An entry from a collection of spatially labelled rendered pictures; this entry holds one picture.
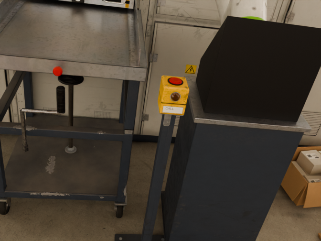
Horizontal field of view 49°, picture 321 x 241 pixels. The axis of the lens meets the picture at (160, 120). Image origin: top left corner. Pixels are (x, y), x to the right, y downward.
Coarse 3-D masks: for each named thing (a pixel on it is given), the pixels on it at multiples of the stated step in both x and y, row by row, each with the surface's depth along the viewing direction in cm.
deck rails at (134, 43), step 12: (12, 0) 159; (24, 0) 169; (0, 12) 143; (12, 12) 154; (132, 12) 177; (0, 24) 141; (132, 24) 163; (132, 36) 150; (132, 48) 140; (132, 60) 130
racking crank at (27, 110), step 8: (56, 88) 127; (64, 88) 127; (56, 96) 128; (64, 96) 129; (64, 104) 131; (32, 112) 131; (40, 112) 131; (48, 112) 132; (56, 112) 132; (64, 112) 132; (24, 120) 133; (24, 128) 135; (24, 136) 137; (24, 144) 139
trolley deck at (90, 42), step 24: (48, 0) 175; (24, 24) 145; (48, 24) 149; (72, 24) 153; (96, 24) 157; (120, 24) 161; (0, 48) 124; (24, 48) 127; (48, 48) 130; (72, 48) 133; (96, 48) 136; (120, 48) 139; (144, 48) 142; (48, 72) 126; (72, 72) 126; (96, 72) 127; (120, 72) 128; (144, 72) 129
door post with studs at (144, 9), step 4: (136, 0) 181; (140, 0) 181; (144, 0) 181; (148, 0) 181; (140, 4) 182; (144, 4) 182; (148, 4) 182; (140, 8) 183; (144, 8) 183; (144, 12) 185; (144, 16) 186; (144, 20) 187; (144, 24) 188; (144, 28) 189; (144, 32) 191; (144, 36) 192
